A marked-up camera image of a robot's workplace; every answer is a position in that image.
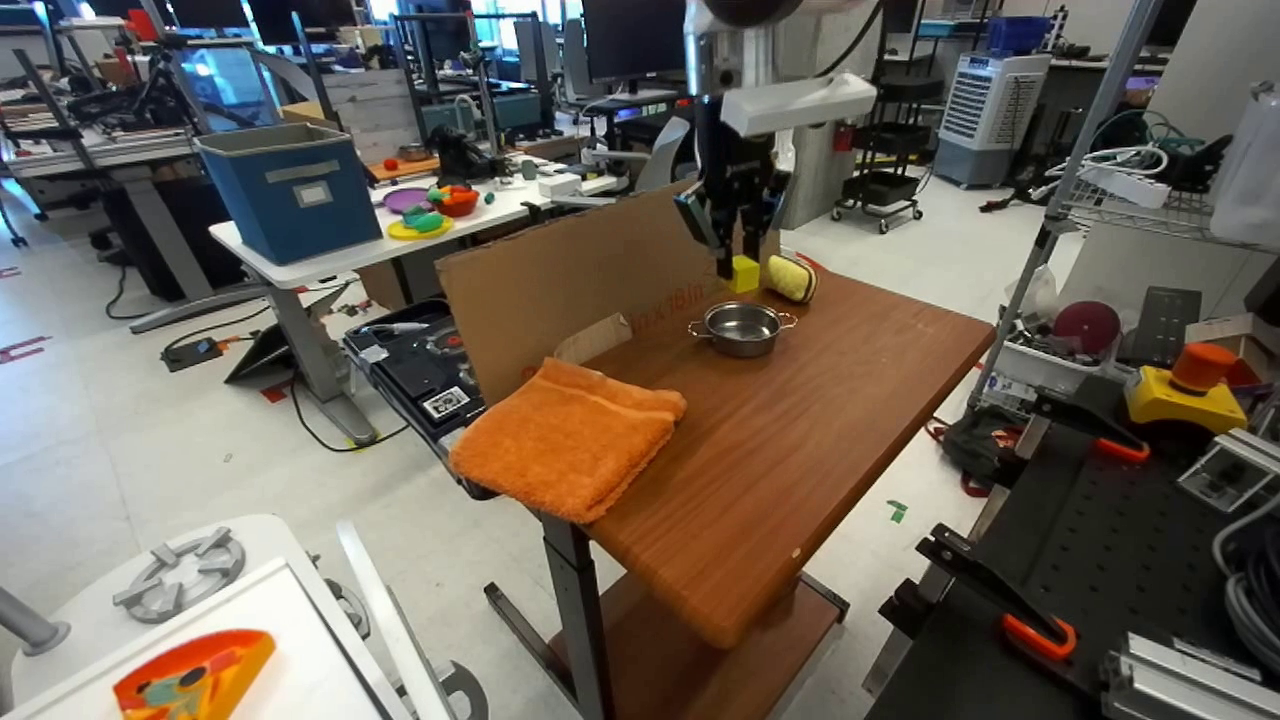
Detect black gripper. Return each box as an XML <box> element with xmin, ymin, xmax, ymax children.
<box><xmin>675</xmin><ymin>120</ymin><xmax>787</xmax><ymax>258</ymax></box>

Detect yellow block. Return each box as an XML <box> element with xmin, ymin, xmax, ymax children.
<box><xmin>728</xmin><ymin>258</ymin><xmax>765</xmax><ymax>295</ymax></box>

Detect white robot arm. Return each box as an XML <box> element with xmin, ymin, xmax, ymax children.
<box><xmin>675</xmin><ymin>0</ymin><xmax>877</xmax><ymax>265</ymax></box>

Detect silver metal bowl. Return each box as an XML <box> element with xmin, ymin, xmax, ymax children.
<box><xmin>686</xmin><ymin>300</ymin><xmax>795</xmax><ymax>359</ymax></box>

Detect yellow sponge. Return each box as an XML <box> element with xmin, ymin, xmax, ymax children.
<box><xmin>765</xmin><ymin>258</ymin><xmax>815</xmax><ymax>306</ymax></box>

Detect black computer monitor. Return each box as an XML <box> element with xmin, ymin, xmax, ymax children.
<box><xmin>582</xmin><ymin>0</ymin><xmax>684</xmax><ymax>82</ymax></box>

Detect brown cardboard panel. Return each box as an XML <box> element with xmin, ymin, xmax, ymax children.
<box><xmin>436</xmin><ymin>188</ymin><xmax>715</xmax><ymax>404</ymax></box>

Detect white portable air conditioner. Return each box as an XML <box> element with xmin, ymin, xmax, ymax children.
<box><xmin>931</xmin><ymin>51</ymin><xmax>1049</xmax><ymax>188</ymax></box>

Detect folded orange towel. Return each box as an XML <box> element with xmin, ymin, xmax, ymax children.
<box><xmin>448</xmin><ymin>358</ymin><xmax>686</xmax><ymax>525</ymax></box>

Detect colourful toy dishes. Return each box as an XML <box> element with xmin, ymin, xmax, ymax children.
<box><xmin>378</xmin><ymin>183</ymin><xmax>478</xmax><ymax>240</ymax></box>

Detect white side table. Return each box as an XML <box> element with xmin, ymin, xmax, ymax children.
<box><xmin>211</xmin><ymin>163</ymin><xmax>625</xmax><ymax>449</ymax></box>

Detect dark red round disc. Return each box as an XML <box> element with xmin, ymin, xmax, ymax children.
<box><xmin>1052</xmin><ymin>300</ymin><xmax>1121</xmax><ymax>359</ymax></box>

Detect black remote keypad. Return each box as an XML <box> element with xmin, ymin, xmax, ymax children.
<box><xmin>1121</xmin><ymin>290</ymin><xmax>1199</xmax><ymax>368</ymax></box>

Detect blue storage bin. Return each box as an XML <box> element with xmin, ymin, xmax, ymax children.
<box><xmin>200</xmin><ymin>123</ymin><xmax>378</xmax><ymax>265</ymax></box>

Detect wooden lower table shelf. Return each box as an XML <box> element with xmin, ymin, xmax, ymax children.
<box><xmin>603</xmin><ymin>575</ymin><xmax>848</xmax><ymax>720</ymax></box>

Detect yellow emergency stop button box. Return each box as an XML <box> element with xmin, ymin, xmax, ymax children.
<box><xmin>1122</xmin><ymin>345</ymin><xmax>1248</xmax><ymax>434</ymax></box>

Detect black perforated breadboard plate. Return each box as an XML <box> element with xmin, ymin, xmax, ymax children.
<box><xmin>869</xmin><ymin>423</ymin><xmax>1280</xmax><ymax>720</ymax></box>

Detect white toy stove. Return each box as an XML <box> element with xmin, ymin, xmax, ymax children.
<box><xmin>2</xmin><ymin>517</ymin><xmax>487</xmax><ymax>720</ymax></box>

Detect orange toy piece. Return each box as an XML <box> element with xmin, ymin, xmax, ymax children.
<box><xmin>110</xmin><ymin>630</ymin><xmax>275</xmax><ymax>720</ymax></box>

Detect left orange-handled clamp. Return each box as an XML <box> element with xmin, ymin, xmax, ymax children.
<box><xmin>914</xmin><ymin>525</ymin><xmax>1080</xmax><ymax>666</ymax></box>

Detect orange-handled clamp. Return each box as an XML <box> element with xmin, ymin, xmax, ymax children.
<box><xmin>1033</xmin><ymin>396</ymin><xmax>1151</xmax><ymax>465</ymax></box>
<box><xmin>914</xmin><ymin>525</ymin><xmax>1080</xmax><ymax>666</ymax></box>

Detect right orange-handled clamp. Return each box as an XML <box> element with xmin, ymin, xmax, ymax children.
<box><xmin>1033</xmin><ymin>396</ymin><xmax>1151</xmax><ymax>465</ymax></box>

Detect right silver aluminium bracket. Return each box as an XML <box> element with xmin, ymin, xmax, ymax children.
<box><xmin>1180</xmin><ymin>427</ymin><xmax>1280</xmax><ymax>513</ymax></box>

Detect silver aluminium bracket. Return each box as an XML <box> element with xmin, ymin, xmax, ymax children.
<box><xmin>1101</xmin><ymin>633</ymin><xmax>1280</xmax><ymax>720</ymax></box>
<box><xmin>1180</xmin><ymin>427</ymin><xmax>1280</xmax><ymax>513</ymax></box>

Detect left silver aluminium bracket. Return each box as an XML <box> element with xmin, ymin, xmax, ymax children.
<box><xmin>1101</xmin><ymin>633</ymin><xmax>1280</xmax><ymax>720</ymax></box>

